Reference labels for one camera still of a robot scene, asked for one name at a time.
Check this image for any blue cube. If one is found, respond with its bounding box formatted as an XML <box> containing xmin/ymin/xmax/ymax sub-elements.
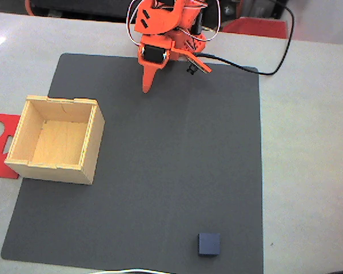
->
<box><xmin>198</xmin><ymin>232</ymin><xmax>221</xmax><ymax>257</ymax></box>

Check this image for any wooden box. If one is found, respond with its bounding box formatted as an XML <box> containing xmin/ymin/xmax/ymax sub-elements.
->
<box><xmin>4</xmin><ymin>95</ymin><xmax>106</xmax><ymax>186</ymax></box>

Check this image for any black equipment behind table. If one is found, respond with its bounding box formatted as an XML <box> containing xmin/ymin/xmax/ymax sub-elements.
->
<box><xmin>31</xmin><ymin>0</ymin><xmax>134</xmax><ymax>21</ymax></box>

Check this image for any dark grey mat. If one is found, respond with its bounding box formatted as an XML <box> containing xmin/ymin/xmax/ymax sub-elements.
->
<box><xmin>1</xmin><ymin>53</ymin><xmax>264</xmax><ymax>274</ymax></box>

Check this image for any red flat plate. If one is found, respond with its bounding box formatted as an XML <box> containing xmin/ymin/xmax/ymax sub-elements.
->
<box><xmin>222</xmin><ymin>17</ymin><xmax>288</xmax><ymax>39</ymax></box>

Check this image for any red cutout sheet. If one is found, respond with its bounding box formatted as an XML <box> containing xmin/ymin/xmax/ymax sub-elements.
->
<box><xmin>0</xmin><ymin>112</ymin><xmax>21</xmax><ymax>180</ymax></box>

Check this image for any orange camera mount bracket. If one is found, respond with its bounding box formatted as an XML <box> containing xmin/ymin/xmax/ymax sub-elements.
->
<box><xmin>171</xmin><ymin>47</ymin><xmax>213</xmax><ymax>76</ymax></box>

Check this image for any black cable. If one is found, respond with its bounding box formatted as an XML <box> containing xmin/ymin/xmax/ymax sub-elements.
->
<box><xmin>193</xmin><ymin>0</ymin><xmax>295</xmax><ymax>76</ymax></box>

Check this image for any orange cable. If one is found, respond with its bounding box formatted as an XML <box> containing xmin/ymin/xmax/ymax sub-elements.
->
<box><xmin>24</xmin><ymin>0</ymin><xmax>37</xmax><ymax>17</ymax></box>

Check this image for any white cable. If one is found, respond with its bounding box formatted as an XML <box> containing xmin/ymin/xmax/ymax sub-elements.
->
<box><xmin>88</xmin><ymin>267</ymin><xmax>175</xmax><ymax>274</ymax></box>

